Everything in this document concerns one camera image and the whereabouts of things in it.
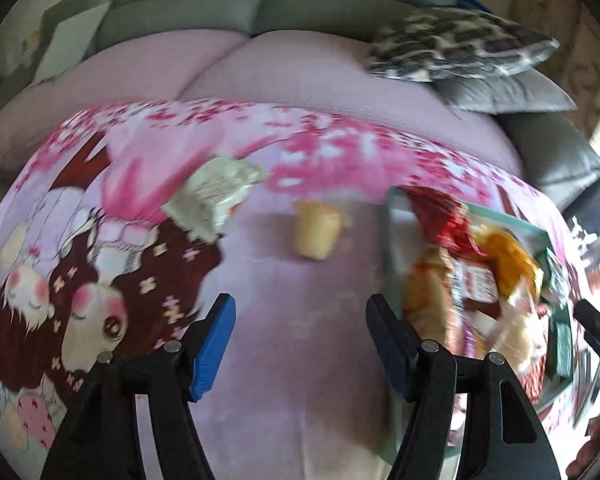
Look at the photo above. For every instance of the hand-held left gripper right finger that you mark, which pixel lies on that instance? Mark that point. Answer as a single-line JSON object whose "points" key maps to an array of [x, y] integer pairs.
{"points": [[387, 355]]}

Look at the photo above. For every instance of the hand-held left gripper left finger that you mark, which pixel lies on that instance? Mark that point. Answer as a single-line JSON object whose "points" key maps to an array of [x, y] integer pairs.
{"points": [[215, 345]]}

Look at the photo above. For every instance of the small green packet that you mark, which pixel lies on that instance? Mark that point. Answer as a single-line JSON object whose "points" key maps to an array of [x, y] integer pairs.
{"points": [[552, 275]]}

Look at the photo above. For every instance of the orange label snack packet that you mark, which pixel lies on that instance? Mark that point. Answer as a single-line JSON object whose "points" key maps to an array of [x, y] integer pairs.
{"points": [[427, 290]]}

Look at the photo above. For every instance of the bun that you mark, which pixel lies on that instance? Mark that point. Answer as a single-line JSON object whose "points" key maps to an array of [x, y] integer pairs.
{"points": [[515, 332]]}

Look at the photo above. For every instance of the yellow clear snack bag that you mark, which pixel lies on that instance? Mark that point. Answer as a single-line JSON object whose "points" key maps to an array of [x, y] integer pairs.
{"points": [[510, 260]]}

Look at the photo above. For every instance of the teal box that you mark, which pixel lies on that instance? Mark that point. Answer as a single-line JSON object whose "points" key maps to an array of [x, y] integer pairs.
{"points": [[395, 240]]}

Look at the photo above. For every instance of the dark red biscuit packet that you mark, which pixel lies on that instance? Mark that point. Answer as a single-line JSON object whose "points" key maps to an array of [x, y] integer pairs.
{"points": [[480, 285]]}

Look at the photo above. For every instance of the yellow jelly cup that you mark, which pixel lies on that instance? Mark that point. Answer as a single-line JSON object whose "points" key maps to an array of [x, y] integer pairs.
{"points": [[317, 227]]}

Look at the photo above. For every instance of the red peanut packet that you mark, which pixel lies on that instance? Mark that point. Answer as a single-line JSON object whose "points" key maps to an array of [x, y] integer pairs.
{"points": [[447, 220]]}

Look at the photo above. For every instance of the pale green snack packet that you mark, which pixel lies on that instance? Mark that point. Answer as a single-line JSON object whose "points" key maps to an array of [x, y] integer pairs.
{"points": [[212, 195]]}

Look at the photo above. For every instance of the printed blanket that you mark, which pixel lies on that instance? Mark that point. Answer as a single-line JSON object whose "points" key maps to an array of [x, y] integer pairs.
{"points": [[280, 360]]}

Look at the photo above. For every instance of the grey cushion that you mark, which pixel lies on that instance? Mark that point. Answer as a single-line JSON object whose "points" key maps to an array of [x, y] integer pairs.
{"points": [[510, 92]]}

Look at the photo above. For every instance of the lilac seat cover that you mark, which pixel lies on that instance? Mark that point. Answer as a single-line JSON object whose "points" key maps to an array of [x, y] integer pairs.
{"points": [[305, 70]]}

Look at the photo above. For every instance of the black white patterned cushion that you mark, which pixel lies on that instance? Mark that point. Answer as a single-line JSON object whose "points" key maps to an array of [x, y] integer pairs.
{"points": [[455, 42]]}

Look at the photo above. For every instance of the white pillow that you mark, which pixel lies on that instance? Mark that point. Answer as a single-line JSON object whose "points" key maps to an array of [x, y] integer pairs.
{"points": [[72, 40]]}

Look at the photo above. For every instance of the grey sofa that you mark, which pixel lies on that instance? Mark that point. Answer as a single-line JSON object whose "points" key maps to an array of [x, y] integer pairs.
{"points": [[180, 10]]}

